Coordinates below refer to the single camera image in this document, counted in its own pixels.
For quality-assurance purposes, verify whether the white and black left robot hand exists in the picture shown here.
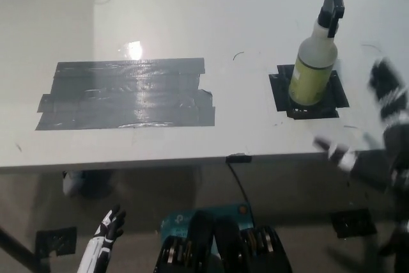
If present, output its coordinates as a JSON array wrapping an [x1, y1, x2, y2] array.
[[78, 204, 127, 273]]

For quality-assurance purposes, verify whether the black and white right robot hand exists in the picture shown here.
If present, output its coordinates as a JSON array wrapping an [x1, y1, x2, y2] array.
[[314, 57, 409, 191]]

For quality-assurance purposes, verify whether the spray bottle with yellow-green liquid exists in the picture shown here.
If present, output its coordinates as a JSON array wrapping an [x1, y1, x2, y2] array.
[[288, 0, 345, 106]]

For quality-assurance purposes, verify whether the black floor tape piece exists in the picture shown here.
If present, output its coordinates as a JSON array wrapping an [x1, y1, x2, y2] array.
[[330, 208, 378, 239], [34, 226, 78, 256]]

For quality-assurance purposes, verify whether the black square tape mark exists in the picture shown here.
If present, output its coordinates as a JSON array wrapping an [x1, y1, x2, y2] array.
[[268, 64, 350, 120]]

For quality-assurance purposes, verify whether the white shoe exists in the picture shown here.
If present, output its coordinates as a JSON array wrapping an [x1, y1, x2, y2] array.
[[61, 170, 88, 196]]

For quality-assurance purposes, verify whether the dark metal table leg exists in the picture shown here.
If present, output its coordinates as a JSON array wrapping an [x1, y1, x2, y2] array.
[[0, 218, 52, 272]]

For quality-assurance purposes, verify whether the teal router box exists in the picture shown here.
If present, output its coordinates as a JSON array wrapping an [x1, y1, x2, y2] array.
[[159, 202, 257, 254]]

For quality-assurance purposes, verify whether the large grey tape patch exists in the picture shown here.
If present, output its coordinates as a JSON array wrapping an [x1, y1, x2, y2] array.
[[34, 58, 217, 132]]

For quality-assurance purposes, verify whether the black cable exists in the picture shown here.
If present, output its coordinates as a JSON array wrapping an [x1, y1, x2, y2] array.
[[227, 160, 249, 206]]

